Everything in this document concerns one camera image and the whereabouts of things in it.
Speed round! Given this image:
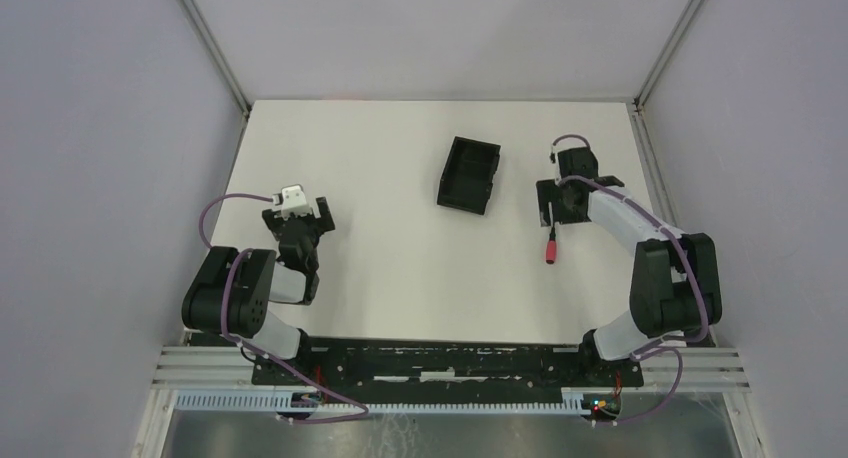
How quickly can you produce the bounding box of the left aluminium corner post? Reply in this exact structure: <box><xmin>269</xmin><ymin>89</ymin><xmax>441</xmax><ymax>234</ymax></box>
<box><xmin>177</xmin><ymin>0</ymin><xmax>252</xmax><ymax>119</ymax></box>

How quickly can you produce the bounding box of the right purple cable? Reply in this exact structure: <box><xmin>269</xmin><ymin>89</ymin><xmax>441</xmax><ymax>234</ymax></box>
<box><xmin>551</xmin><ymin>133</ymin><xmax>711</xmax><ymax>427</ymax></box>

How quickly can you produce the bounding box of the black plastic bin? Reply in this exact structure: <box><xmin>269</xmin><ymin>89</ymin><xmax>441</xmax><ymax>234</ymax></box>
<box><xmin>436</xmin><ymin>136</ymin><xmax>501</xmax><ymax>216</ymax></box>

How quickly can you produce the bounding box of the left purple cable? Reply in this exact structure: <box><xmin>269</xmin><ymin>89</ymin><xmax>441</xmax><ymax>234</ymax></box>
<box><xmin>199</xmin><ymin>193</ymin><xmax>371</xmax><ymax>425</ymax></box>

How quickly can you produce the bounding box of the aluminium corner post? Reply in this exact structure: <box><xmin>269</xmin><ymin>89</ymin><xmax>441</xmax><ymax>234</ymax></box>
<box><xmin>633</xmin><ymin>0</ymin><xmax>706</xmax><ymax>110</ymax></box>
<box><xmin>177</xmin><ymin>0</ymin><xmax>252</xmax><ymax>119</ymax></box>

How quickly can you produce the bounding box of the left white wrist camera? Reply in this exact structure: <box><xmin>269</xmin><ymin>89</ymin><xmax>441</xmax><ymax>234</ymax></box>
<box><xmin>271</xmin><ymin>184</ymin><xmax>314</xmax><ymax>220</ymax></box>

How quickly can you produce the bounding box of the right aluminium corner post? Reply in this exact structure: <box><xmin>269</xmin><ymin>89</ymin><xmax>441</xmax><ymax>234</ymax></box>
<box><xmin>633</xmin><ymin>0</ymin><xmax>706</xmax><ymax>110</ymax></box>

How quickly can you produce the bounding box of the red handled screwdriver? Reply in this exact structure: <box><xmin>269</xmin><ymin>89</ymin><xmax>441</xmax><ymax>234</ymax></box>
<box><xmin>545</xmin><ymin>224</ymin><xmax>558</xmax><ymax>265</ymax></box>

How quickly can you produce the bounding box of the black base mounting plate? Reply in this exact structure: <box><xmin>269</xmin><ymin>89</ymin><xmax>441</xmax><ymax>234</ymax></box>
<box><xmin>291</xmin><ymin>337</ymin><xmax>644</xmax><ymax>405</ymax></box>

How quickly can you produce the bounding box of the purple cable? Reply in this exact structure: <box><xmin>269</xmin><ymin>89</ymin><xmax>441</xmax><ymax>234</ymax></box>
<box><xmin>551</xmin><ymin>133</ymin><xmax>711</xmax><ymax>427</ymax></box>
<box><xmin>199</xmin><ymin>193</ymin><xmax>371</xmax><ymax>425</ymax></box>

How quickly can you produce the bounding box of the aluminium front rail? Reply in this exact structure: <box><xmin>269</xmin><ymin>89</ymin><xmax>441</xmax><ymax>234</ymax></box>
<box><xmin>152</xmin><ymin>346</ymin><xmax>751</xmax><ymax>393</ymax></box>

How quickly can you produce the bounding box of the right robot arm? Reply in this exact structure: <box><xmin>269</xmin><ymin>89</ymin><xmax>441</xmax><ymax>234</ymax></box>
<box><xmin>537</xmin><ymin>146</ymin><xmax>722</xmax><ymax>362</ymax></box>

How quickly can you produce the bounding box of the white slotted cable duct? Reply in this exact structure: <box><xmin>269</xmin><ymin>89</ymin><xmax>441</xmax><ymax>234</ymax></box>
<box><xmin>174</xmin><ymin>390</ymin><xmax>590</xmax><ymax>416</ymax></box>

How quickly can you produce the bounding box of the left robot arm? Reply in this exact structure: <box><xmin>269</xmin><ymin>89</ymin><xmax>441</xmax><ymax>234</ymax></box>
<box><xmin>181</xmin><ymin>186</ymin><xmax>336</xmax><ymax>360</ymax></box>

